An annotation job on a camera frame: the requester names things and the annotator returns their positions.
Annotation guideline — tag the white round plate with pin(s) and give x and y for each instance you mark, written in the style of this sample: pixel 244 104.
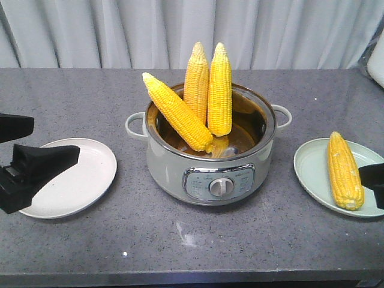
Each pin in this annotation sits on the white round plate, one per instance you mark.
pixel 79 186

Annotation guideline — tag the white pleated curtain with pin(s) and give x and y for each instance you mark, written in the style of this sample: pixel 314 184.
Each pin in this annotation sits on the white pleated curtain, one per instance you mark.
pixel 161 34

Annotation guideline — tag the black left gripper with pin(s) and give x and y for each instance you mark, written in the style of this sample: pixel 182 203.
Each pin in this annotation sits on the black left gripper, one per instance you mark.
pixel 31 168

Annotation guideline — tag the pale green round plate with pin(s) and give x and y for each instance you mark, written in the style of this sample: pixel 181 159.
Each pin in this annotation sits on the pale green round plate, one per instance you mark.
pixel 311 167

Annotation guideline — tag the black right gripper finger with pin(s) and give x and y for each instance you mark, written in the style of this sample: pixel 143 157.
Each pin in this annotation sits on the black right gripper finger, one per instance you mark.
pixel 379 196
pixel 372 176

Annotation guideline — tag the pale green electric cooking pot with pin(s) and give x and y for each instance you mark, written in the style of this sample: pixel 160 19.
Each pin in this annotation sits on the pale green electric cooking pot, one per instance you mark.
pixel 233 171

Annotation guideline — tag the white soy milk blender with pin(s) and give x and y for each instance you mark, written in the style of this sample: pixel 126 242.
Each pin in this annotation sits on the white soy milk blender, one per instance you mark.
pixel 375 64

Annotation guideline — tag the yellow corn cob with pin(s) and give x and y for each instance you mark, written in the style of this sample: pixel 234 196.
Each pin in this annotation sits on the yellow corn cob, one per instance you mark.
pixel 179 115
pixel 220 93
pixel 196 82
pixel 347 190

